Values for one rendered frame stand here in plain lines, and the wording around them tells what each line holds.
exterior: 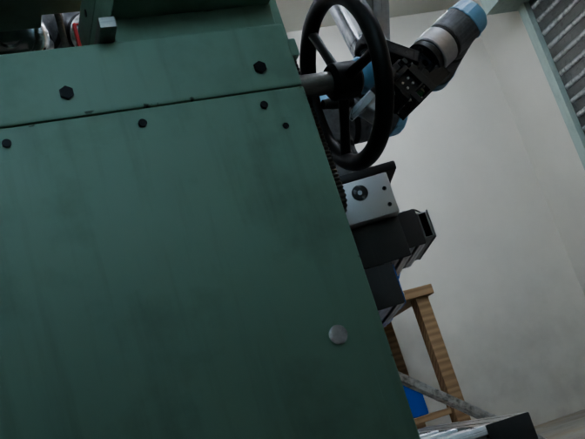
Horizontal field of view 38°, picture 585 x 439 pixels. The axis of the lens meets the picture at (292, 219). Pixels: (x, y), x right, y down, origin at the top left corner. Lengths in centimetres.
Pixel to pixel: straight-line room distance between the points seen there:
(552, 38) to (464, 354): 191
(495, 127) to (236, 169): 468
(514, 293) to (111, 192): 443
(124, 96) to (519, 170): 468
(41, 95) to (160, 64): 14
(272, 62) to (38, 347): 44
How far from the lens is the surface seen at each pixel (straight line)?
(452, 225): 519
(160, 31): 107
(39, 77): 99
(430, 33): 158
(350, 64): 133
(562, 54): 517
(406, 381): 333
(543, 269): 539
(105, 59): 101
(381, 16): 196
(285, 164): 99
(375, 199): 175
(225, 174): 97
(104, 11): 109
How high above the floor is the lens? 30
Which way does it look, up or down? 14 degrees up
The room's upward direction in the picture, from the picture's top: 18 degrees counter-clockwise
